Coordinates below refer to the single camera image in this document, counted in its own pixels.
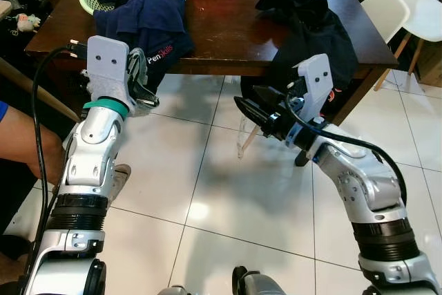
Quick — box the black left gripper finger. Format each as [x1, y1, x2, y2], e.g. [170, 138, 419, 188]
[128, 48, 149, 99]

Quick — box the dark wooden table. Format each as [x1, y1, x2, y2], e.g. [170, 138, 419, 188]
[24, 0, 400, 168]

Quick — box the grey sandal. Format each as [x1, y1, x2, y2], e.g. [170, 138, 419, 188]
[104, 164, 132, 202]

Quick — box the grey left robot leg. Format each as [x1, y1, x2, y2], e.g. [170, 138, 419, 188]
[157, 285, 191, 295]

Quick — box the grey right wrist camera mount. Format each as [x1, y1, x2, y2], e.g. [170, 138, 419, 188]
[290, 53, 334, 126]

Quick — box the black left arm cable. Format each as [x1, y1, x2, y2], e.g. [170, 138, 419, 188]
[31, 43, 90, 240]

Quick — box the grey robot leg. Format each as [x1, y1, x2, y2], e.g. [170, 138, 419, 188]
[157, 285, 191, 295]
[231, 265, 284, 295]

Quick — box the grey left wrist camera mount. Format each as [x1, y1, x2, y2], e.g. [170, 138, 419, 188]
[86, 35, 133, 109]

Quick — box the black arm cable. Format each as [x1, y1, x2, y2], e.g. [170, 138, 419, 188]
[283, 91, 408, 206]
[31, 43, 90, 240]

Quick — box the person in blue shorts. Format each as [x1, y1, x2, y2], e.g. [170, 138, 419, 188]
[0, 98, 70, 189]

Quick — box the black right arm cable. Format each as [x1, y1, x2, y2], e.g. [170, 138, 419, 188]
[283, 91, 408, 206]

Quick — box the dark knit garment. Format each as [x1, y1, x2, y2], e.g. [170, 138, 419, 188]
[240, 0, 360, 126]

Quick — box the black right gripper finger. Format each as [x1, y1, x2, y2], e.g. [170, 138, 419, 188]
[233, 95, 273, 133]
[251, 85, 285, 106]

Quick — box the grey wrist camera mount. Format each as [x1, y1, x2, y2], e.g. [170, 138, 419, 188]
[86, 35, 133, 109]
[290, 53, 334, 126]

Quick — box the navy garment with pink print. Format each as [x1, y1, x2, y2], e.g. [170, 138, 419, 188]
[93, 0, 195, 88]

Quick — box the grey right robot leg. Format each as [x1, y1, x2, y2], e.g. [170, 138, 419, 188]
[231, 265, 284, 295]

